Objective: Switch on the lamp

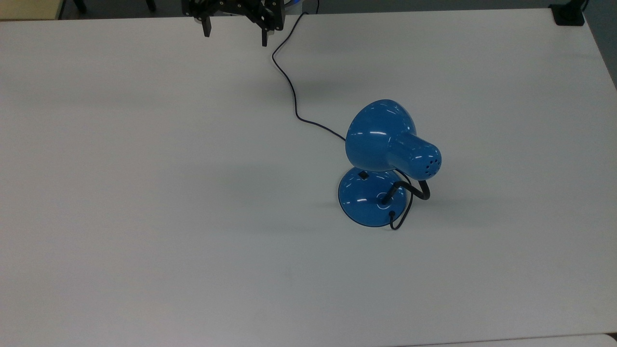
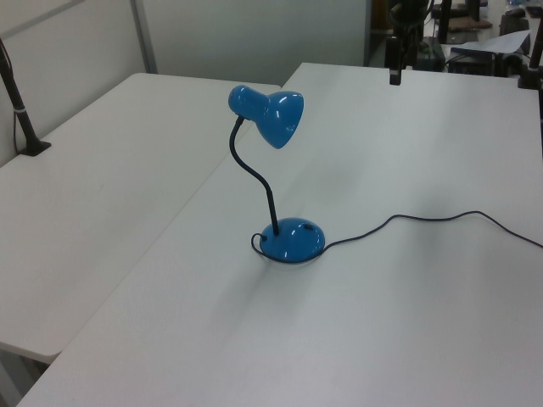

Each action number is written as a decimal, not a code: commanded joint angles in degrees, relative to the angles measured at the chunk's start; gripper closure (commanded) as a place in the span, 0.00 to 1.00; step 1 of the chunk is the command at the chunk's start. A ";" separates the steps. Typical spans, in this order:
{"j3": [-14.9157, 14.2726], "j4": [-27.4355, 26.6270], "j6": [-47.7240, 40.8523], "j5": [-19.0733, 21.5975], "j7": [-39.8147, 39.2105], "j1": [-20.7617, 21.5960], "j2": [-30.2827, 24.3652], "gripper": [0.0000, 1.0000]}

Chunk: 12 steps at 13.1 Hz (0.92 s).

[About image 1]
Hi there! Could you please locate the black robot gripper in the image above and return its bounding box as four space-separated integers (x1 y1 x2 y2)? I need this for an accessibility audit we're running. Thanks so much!
181 0 286 48

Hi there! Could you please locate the blue desk lamp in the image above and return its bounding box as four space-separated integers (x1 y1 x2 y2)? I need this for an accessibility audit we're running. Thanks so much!
337 99 443 228

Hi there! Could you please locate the beige wooden furniture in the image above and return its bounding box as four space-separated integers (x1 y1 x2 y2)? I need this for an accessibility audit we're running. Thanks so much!
0 0 66 21

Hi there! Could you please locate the black table clamp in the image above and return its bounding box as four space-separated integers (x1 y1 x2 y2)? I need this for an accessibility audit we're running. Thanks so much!
550 0 590 27

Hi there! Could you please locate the white adjacent table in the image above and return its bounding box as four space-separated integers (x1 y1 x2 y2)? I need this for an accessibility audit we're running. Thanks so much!
395 334 617 347

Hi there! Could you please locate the black lamp power cable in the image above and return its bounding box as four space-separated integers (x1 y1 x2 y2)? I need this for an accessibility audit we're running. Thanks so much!
271 0 414 230

